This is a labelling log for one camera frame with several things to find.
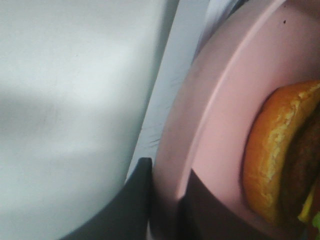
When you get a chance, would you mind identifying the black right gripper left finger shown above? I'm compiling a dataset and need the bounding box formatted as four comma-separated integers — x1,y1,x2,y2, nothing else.
63,157,152,240

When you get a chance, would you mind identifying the white microwave oven body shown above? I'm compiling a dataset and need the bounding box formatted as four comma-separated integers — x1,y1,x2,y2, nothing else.
127,0,245,177

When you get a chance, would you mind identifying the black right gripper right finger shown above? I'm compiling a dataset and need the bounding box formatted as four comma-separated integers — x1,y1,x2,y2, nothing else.
176,167,311,240

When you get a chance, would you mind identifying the pink round plate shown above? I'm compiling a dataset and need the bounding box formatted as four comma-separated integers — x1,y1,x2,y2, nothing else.
150,0,320,240

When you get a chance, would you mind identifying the burger with lettuce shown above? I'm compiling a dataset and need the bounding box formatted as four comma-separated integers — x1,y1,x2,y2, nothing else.
242,80,320,225

